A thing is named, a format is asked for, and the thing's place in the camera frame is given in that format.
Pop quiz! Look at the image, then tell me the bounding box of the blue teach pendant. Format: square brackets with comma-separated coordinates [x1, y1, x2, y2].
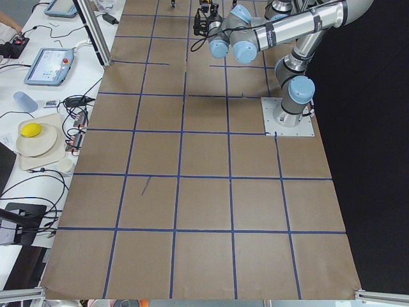
[44, 0, 77, 18]
[24, 48, 74, 86]

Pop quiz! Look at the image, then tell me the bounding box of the white paper cup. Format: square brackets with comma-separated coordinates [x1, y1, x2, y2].
[56, 158, 75, 175]

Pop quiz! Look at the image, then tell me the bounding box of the yellow lemon toy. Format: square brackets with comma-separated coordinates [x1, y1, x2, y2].
[20, 123, 42, 138]

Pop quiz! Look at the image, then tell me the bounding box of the aluminium frame post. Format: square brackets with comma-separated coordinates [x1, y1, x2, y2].
[73, 0, 112, 67]

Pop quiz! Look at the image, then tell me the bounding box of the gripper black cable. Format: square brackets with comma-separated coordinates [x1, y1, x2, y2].
[190, 28, 231, 54]

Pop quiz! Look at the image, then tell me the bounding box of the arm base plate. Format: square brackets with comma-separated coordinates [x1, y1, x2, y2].
[261, 97, 315, 137]

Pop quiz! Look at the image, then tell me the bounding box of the beige plate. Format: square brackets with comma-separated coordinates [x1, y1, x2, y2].
[16, 123, 58, 157]

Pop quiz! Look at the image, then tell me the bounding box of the black electronics box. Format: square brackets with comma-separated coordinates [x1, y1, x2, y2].
[0, 36, 29, 59]

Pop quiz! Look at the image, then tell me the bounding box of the black power adapter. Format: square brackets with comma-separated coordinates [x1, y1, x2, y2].
[102, 13, 119, 25]

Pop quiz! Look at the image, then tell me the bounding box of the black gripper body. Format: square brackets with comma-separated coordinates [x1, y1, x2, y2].
[193, 8, 222, 36]

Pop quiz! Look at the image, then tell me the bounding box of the light blue cup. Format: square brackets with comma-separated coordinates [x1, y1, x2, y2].
[13, 91, 38, 113]

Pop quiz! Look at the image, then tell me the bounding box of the beige tray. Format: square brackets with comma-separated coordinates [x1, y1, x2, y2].
[16, 114, 65, 171]

